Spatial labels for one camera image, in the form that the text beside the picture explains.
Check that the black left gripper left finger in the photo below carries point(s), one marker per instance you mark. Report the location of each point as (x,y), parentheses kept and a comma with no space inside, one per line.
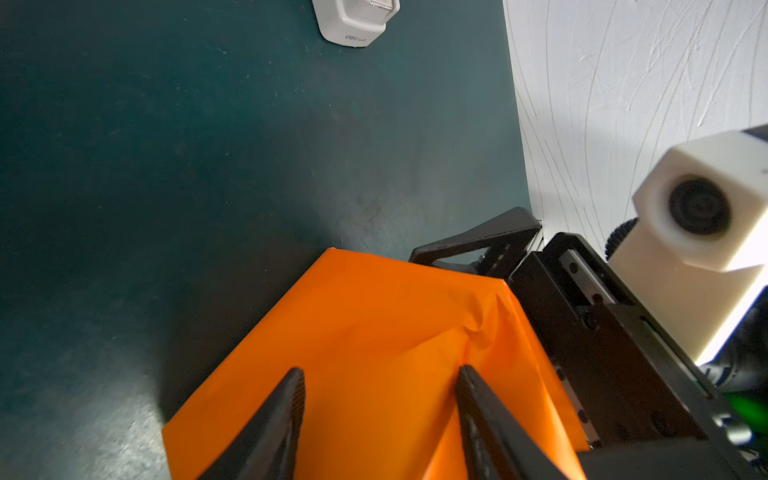
(266,447)

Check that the green table mat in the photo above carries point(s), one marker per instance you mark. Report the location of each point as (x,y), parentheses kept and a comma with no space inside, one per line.
(170,168)

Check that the orange wrapping paper sheet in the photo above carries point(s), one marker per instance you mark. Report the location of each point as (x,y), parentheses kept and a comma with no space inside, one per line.
(380,343)

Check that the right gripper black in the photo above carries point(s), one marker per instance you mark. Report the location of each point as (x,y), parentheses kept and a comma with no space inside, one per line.
(649,411)

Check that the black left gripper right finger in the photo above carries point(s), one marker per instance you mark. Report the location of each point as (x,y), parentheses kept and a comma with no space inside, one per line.
(495,445)

